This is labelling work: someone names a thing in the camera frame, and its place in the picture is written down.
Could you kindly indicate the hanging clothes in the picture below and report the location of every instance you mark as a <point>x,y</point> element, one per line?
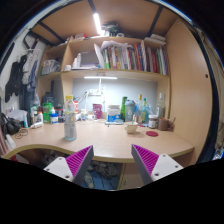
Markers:
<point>16,78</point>

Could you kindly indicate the black rubber bands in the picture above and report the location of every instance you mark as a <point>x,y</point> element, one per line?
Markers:
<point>22,133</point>

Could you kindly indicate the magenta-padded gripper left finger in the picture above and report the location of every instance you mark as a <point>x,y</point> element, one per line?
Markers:
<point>63,166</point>

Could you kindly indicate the clear glass bottle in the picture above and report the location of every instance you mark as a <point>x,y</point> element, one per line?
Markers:
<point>161,108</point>

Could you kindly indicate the grey shaker bottle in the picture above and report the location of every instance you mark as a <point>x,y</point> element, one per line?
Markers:
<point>129,111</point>

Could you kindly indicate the cream ceramic cup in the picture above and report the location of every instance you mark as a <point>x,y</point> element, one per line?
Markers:
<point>131,128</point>

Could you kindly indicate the ceiling light tube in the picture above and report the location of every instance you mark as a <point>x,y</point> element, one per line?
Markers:
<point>97,23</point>

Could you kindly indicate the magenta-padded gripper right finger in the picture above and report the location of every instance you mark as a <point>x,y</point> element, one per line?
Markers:
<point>160,166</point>

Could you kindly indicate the white bottle with blue label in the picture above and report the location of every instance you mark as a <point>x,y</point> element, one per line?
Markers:
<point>54,117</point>

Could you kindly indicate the green canister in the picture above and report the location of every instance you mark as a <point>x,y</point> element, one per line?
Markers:
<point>46,110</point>

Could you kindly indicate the clear yellow-capped drink bottle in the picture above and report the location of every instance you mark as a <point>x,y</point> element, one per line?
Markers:
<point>70,123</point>

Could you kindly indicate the magenta box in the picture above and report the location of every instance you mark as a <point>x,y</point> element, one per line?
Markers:
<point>97,111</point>

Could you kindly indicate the black bag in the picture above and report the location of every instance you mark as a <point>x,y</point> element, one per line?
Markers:
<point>9,126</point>

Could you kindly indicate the flat round red coaster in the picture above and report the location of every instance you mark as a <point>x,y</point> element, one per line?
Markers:
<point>152,133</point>

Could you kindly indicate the blue and white box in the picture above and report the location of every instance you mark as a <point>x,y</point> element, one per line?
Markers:
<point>113,115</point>

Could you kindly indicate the green bottle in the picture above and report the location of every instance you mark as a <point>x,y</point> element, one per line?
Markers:
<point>122,108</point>

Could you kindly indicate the white wall socket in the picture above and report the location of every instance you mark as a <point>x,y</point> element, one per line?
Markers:
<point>94,92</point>

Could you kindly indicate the blue bottle with gold cap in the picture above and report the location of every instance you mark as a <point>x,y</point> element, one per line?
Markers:
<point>140,110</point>

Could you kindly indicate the wooden shelf unit with books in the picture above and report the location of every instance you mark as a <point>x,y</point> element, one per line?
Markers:
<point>133,58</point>

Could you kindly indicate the brown jar with white lid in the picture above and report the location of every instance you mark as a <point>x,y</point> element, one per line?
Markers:
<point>152,122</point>

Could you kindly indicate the white tube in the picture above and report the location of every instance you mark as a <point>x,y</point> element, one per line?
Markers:
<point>36,125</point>

